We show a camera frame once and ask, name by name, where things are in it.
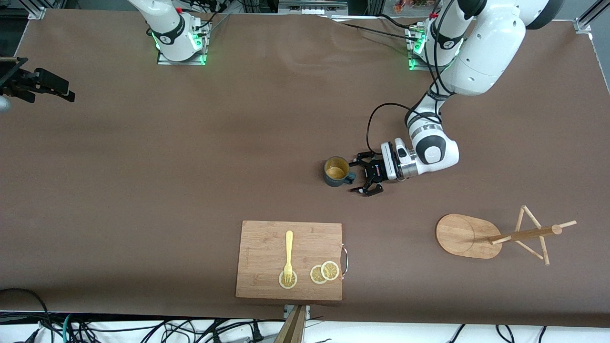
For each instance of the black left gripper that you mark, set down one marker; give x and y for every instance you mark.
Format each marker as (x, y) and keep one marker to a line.
(373, 171)

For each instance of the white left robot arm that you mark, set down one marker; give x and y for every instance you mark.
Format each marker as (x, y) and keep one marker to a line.
(486, 52)

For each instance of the lemon slice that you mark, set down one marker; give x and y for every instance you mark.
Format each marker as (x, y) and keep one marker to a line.
(330, 270)
(293, 281)
(315, 275)

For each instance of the aluminium corner bracket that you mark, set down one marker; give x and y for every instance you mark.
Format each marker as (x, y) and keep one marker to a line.
(582, 25)
(35, 13)

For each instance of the black power plug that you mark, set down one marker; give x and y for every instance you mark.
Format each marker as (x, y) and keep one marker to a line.
(257, 333)

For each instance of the orange red decoration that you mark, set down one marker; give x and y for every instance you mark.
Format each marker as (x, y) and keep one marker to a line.
(414, 4)

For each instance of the brown table cover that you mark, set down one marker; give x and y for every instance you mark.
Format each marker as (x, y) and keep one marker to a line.
(190, 143)

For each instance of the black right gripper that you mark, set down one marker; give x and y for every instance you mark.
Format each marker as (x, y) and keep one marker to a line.
(19, 79)

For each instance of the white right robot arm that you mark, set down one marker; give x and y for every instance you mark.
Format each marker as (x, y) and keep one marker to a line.
(167, 28)

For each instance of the wooden mug rack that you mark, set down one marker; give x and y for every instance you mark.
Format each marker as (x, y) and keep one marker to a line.
(462, 236)

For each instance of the small metal bracket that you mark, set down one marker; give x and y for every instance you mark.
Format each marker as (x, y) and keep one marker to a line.
(306, 312)

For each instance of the teal mug yellow inside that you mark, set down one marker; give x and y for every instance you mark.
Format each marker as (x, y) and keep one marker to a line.
(336, 172)

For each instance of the grey power strip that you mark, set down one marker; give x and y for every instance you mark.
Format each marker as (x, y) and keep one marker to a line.
(312, 8)

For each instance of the wooden beam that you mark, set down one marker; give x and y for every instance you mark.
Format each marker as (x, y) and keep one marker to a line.
(291, 331)

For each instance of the yellow plastic fork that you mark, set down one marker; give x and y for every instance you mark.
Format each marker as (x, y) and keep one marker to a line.
(289, 247)

